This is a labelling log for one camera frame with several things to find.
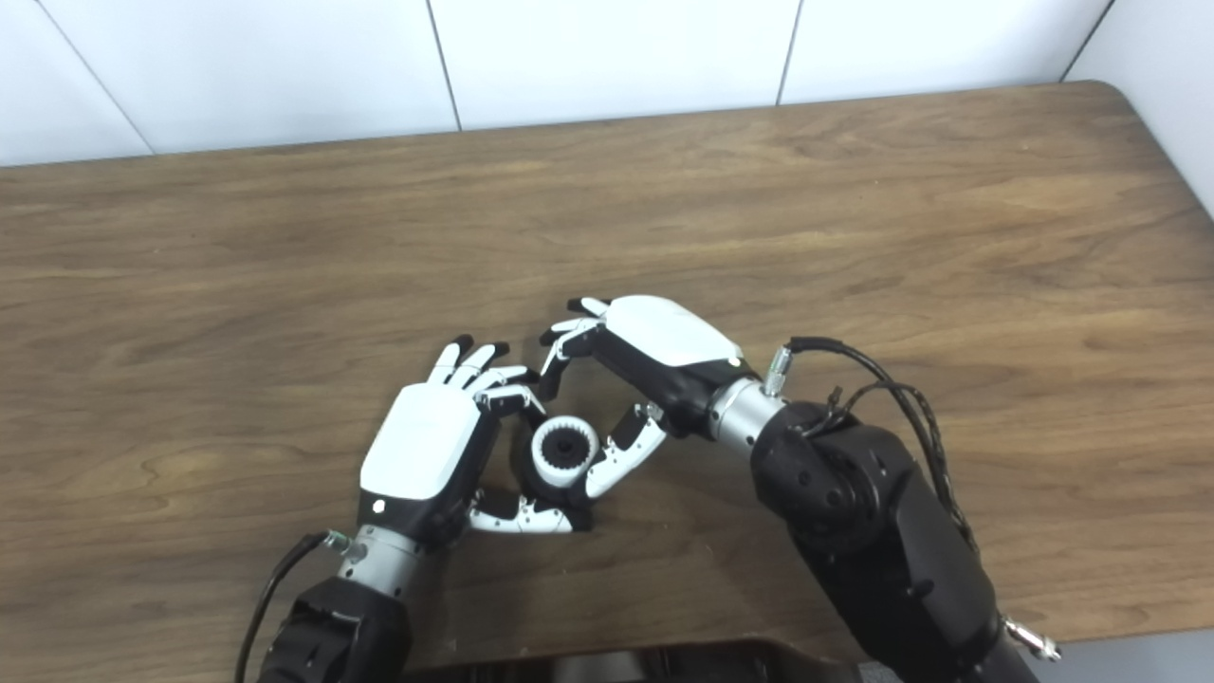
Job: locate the round black part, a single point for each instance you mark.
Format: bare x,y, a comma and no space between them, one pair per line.
541,493

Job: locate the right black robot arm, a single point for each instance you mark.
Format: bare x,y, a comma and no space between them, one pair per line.
873,531

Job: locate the black robot torso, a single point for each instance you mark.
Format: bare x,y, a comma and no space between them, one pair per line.
645,666

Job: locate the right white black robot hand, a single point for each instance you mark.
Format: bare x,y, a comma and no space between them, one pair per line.
664,346

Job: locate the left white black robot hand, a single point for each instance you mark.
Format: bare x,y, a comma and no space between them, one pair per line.
422,446

